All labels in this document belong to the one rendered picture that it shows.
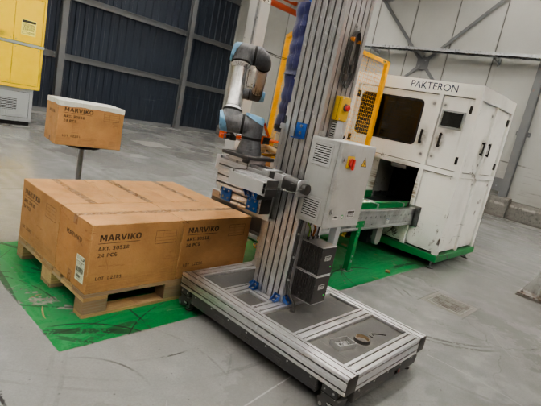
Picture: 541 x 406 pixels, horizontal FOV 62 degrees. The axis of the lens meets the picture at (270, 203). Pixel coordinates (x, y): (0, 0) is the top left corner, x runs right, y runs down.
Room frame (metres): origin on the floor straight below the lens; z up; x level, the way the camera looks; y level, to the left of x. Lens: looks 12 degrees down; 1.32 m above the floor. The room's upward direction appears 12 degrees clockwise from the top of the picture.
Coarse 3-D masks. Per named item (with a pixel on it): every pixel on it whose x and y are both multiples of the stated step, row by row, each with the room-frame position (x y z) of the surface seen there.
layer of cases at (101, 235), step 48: (48, 192) 2.69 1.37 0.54; (96, 192) 2.93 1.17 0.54; (144, 192) 3.21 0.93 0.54; (192, 192) 3.55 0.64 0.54; (48, 240) 2.58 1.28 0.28; (96, 240) 2.27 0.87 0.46; (144, 240) 2.50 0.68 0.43; (192, 240) 2.77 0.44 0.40; (240, 240) 3.10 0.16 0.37; (96, 288) 2.30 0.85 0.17
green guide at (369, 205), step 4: (364, 204) 4.24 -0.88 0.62; (368, 204) 4.30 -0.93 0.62; (372, 204) 4.36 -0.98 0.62; (376, 204) 4.42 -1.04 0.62; (380, 204) 4.49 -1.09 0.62; (384, 204) 4.55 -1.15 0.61; (388, 204) 4.62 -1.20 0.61; (392, 204) 4.69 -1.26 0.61; (396, 204) 4.76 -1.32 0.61; (400, 204) 4.83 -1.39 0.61; (404, 204) 4.71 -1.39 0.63; (364, 208) 4.26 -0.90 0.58; (368, 208) 4.32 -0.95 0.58; (372, 208) 4.38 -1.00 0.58; (376, 208) 4.44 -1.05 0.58; (380, 208) 4.50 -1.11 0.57
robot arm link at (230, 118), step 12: (240, 48) 2.71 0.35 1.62; (252, 48) 2.73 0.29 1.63; (240, 60) 2.69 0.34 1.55; (252, 60) 2.73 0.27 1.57; (240, 72) 2.69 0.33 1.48; (240, 84) 2.67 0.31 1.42; (228, 96) 2.66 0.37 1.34; (240, 96) 2.66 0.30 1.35; (228, 108) 2.60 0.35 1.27; (240, 108) 2.63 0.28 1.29; (228, 120) 2.57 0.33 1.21; (240, 120) 2.58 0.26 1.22
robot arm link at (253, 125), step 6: (246, 114) 2.61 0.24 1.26; (252, 114) 2.60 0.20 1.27; (246, 120) 2.59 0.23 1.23; (252, 120) 2.59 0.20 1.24; (258, 120) 2.60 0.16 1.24; (264, 120) 2.64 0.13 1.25; (246, 126) 2.59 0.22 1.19; (252, 126) 2.59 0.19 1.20; (258, 126) 2.60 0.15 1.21; (240, 132) 2.61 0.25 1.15; (246, 132) 2.60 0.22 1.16; (252, 132) 2.59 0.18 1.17; (258, 132) 2.60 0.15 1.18; (258, 138) 2.61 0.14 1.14
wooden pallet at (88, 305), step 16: (32, 256) 2.88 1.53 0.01; (48, 272) 2.55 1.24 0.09; (128, 288) 2.45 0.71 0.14; (160, 288) 2.67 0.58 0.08; (176, 288) 2.72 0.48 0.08; (80, 304) 2.26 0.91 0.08; (96, 304) 2.31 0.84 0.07; (112, 304) 2.44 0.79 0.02; (128, 304) 2.48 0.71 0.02; (144, 304) 2.55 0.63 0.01
